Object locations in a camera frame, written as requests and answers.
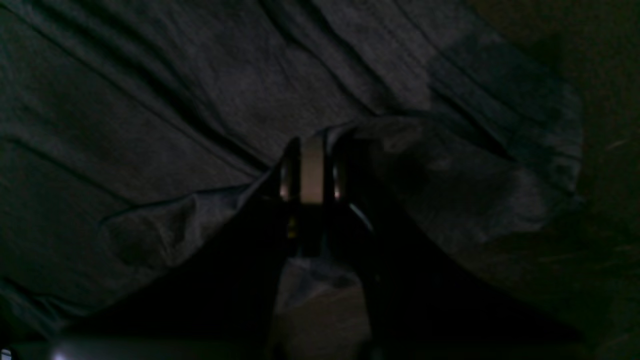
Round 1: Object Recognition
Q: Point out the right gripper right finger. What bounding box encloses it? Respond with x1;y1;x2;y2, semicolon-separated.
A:
327;136;401;360

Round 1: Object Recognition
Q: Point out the dark grey T-shirt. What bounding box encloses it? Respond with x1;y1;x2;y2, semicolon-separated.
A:
1;0;583;337

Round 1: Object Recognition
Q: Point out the black table cloth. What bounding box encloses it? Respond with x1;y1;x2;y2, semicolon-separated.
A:
459;0;640;360

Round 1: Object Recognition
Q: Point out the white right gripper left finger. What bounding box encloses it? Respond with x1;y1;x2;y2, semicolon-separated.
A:
239;137;301;360

